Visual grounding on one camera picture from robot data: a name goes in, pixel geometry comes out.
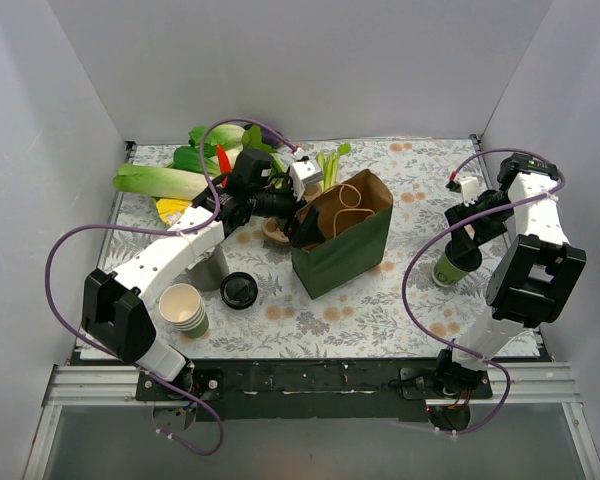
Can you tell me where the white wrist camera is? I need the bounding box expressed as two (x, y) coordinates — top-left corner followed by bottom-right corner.
(288, 157), (324, 200)
(446, 176), (482, 207)

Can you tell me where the yellow corn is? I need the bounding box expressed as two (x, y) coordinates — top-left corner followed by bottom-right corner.
(154, 198), (191, 227)

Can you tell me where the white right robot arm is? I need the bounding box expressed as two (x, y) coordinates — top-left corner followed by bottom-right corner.
(432, 152), (586, 398)

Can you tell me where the single green paper cup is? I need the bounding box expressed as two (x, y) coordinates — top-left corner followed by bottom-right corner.
(432, 252), (474, 288)

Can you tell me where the green paper bag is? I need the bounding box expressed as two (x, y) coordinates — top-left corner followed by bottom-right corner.
(291, 169), (393, 299)

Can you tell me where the grey straw holder cup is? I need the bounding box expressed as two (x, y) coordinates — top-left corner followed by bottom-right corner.
(188, 245), (229, 292)

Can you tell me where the stack of green paper cups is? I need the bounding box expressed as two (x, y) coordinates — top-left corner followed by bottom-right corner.
(158, 283), (209, 338)

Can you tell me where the floral table mat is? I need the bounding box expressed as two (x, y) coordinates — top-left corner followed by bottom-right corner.
(79, 138), (544, 360)

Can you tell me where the red carrot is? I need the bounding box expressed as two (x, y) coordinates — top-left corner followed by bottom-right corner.
(216, 145), (232, 174)

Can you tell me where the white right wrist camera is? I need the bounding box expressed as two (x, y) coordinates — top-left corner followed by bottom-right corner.
(446, 176), (482, 207)

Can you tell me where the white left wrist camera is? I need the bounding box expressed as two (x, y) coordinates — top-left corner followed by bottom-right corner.
(288, 157), (324, 200)

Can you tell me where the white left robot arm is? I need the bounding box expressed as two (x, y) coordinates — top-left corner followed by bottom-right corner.
(81, 148), (323, 400)

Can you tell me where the brown cardboard cup carrier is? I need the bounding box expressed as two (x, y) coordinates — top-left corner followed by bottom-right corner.
(262, 218), (290, 246)

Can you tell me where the celery stalk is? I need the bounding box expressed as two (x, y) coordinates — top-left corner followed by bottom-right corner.
(316, 143), (351, 191)

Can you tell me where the purple eggplant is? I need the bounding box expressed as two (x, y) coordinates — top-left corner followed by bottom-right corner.
(260, 127), (283, 149)

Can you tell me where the black coffee cup lid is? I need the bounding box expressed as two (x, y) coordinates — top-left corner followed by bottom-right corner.
(445, 242), (482, 273)

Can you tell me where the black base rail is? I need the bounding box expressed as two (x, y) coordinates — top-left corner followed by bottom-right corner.
(134, 357), (496, 421)

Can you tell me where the green bok choy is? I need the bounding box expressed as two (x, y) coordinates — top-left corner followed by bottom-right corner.
(172, 146), (221, 178)

